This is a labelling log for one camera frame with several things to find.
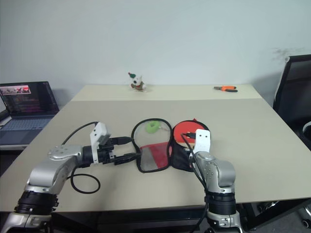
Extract open grey laptop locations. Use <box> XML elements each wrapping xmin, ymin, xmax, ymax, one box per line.
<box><xmin>0</xmin><ymin>81</ymin><xmax>60</xmax><ymax>146</ymax></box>

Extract white plush dog toy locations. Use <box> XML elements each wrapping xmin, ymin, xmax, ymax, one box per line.
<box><xmin>128</xmin><ymin>71</ymin><xmax>147</xmax><ymax>93</ymax></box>

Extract green plush charm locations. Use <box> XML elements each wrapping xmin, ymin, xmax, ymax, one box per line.
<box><xmin>145</xmin><ymin>120</ymin><xmax>161</xmax><ymax>134</ymax></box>

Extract orange black pliers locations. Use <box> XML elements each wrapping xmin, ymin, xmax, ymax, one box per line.
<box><xmin>213</xmin><ymin>85</ymin><xmax>239</xmax><ymax>93</ymax></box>

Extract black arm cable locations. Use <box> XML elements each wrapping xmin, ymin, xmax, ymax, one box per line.
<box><xmin>62</xmin><ymin>121</ymin><xmax>101</xmax><ymax>194</ymax></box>
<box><xmin>181</xmin><ymin>132</ymin><xmax>210</xmax><ymax>233</ymax></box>

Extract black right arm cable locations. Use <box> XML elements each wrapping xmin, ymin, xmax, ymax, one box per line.
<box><xmin>181</xmin><ymin>132</ymin><xmax>210</xmax><ymax>233</ymax></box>

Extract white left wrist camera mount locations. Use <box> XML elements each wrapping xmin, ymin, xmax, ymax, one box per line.
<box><xmin>89</xmin><ymin>122</ymin><xmax>112</xmax><ymax>163</ymax></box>

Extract red black paddle case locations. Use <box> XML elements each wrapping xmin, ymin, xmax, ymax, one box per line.
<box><xmin>131</xmin><ymin>117</ymin><xmax>211</xmax><ymax>174</ymax></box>

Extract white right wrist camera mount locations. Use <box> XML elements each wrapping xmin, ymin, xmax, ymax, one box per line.
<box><xmin>193</xmin><ymin>129</ymin><xmax>212</xmax><ymax>154</ymax></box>

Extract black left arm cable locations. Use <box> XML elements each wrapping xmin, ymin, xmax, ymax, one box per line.
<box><xmin>62</xmin><ymin>121</ymin><xmax>101</xmax><ymax>194</ymax></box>

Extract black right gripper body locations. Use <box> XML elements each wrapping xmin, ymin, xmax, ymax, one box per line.
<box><xmin>184</xmin><ymin>145</ymin><xmax>196</xmax><ymax>163</ymax></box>

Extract black table frame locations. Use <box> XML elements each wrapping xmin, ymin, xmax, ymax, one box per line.
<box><xmin>52</xmin><ymin>198</ymin><xmax>311</xmax><ymax>233</ymax></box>

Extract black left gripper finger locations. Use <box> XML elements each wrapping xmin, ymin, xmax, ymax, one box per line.
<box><xmin>113</xmin><ymin>153</ymin><xmax>137</xmax><ymax>166</ymax></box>
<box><xmin>113</xmin><ymin>136</ymin><xmax>133</xmax><ymax>147</ymax></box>

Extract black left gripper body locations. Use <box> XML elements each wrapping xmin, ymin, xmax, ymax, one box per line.
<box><xmin>97</xmin><ymin>137</ymin><xmax>118</xmax><ymax>166</ymax></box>

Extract black office chair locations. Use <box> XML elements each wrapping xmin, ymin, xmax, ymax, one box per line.
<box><xmin>272</xmin><ymin>54</ymin><xmax>311</xmax><ymax>228</ymax></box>

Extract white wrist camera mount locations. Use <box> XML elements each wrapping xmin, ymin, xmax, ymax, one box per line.
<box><xmin>89</xmin><ymin>122</ymin><xmax>112</xmax><ymax>163</ymax></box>
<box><xmin>193</xmin><ymin>129</ymin><xmax>212</xmax><ymax>154</ymax></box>

